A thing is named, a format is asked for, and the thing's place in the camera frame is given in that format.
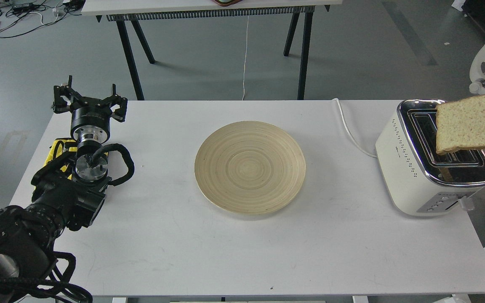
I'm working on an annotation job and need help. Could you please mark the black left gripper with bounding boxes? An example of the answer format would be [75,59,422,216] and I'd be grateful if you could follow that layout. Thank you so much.
[52,75,128,142]

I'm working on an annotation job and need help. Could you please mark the slice of brown bread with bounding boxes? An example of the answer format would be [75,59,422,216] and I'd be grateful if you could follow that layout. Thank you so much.
[435,95,485,155]

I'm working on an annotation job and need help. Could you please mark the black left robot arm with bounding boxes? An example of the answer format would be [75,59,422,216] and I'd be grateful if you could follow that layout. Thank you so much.
[0,75,135,303]

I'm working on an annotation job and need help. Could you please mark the white chrome toaster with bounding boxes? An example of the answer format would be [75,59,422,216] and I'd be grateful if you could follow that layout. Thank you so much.
[376,99,485,217]

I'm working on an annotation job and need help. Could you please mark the white background table black legs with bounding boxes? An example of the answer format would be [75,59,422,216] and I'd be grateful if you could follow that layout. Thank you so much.
[81,0,342,101]

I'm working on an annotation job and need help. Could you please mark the brown object on back table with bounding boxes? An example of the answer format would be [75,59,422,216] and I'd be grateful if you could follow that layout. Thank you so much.
[213,0,241,6]

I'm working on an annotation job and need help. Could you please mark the round bamboo plate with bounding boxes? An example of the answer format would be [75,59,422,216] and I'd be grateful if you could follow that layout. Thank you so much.
[194,121,306,215]

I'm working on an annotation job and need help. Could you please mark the floor cables and power strips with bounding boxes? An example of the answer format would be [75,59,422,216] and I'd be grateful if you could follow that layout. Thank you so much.
[0,0,85,45]

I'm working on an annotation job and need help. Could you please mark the white hanging cable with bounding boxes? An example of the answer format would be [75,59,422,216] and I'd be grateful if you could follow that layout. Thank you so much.
[242,14,250,101]

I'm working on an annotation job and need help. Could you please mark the white toaster power cable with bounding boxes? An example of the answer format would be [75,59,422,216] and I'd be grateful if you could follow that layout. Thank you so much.
[332,98,378,159]

